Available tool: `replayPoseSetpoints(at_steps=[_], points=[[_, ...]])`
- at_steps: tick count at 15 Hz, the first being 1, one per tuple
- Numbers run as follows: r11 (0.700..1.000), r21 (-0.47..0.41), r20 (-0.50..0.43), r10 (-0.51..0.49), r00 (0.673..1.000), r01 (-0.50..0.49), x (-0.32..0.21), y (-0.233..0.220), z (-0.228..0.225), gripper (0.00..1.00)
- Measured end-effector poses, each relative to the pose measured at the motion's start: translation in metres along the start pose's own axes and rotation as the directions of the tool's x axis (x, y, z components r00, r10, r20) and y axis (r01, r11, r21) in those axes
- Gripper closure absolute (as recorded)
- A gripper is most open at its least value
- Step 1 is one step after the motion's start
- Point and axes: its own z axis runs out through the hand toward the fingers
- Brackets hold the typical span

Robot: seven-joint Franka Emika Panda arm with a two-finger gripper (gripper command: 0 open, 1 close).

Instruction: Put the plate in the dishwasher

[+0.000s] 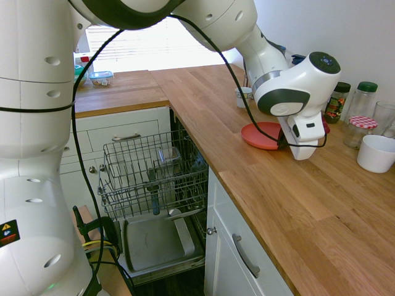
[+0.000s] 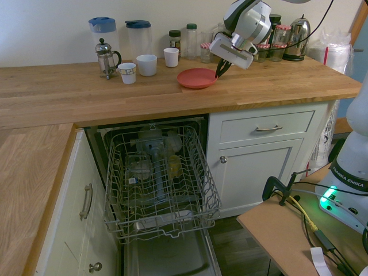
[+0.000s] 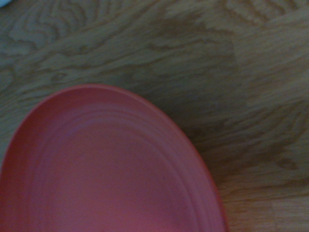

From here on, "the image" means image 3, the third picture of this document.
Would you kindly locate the red round plate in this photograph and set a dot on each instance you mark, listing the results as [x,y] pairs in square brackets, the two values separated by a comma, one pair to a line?
[101,169]

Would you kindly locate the small white blue object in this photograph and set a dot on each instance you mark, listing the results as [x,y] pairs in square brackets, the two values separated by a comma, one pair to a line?
[3,2]

